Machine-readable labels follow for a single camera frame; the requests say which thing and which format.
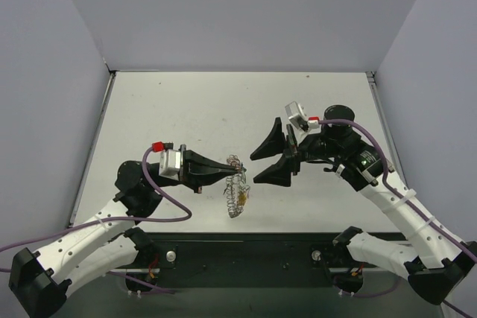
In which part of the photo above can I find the silver round keyring disc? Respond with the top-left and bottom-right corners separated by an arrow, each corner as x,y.
223,154 -> 250,219

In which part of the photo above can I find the yellow tagged key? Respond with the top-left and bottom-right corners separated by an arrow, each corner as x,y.
238,193 -> 248,206

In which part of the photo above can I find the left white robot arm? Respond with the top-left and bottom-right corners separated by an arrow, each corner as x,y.
8,142 -> 242,317

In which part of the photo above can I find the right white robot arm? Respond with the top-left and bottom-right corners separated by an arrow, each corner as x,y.
250,102 -> 476,305

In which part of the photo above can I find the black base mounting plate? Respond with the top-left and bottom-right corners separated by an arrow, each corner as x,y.
128,233 -> 361,288

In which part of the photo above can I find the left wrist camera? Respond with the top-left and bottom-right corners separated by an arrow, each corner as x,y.
152,141 -> 182,179

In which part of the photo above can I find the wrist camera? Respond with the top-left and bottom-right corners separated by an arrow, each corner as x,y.
285,101 -> 320,133
152,141 -> 182,179

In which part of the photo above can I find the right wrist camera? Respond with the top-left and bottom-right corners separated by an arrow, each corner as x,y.
285,101 -> 320,133

